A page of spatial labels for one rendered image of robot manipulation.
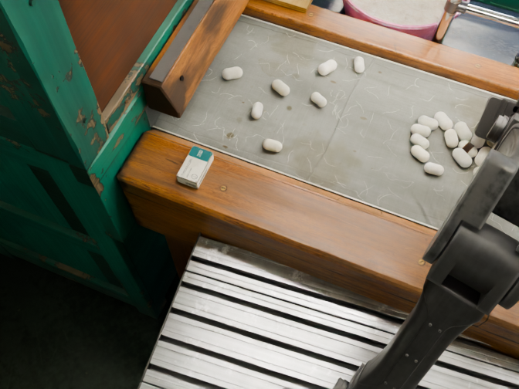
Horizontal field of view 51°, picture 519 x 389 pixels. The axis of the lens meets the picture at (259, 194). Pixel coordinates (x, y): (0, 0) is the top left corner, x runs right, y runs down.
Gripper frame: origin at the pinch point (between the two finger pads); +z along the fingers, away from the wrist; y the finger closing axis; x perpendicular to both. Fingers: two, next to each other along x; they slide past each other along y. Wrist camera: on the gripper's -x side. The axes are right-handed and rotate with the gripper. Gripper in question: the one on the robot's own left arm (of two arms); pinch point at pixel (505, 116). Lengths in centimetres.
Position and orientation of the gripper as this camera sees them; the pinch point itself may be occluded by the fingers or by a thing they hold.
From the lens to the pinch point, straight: 103.7
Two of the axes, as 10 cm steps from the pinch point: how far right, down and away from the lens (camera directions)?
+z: 2.6, -2.9, 9.2
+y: -9.3, -3.5, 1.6
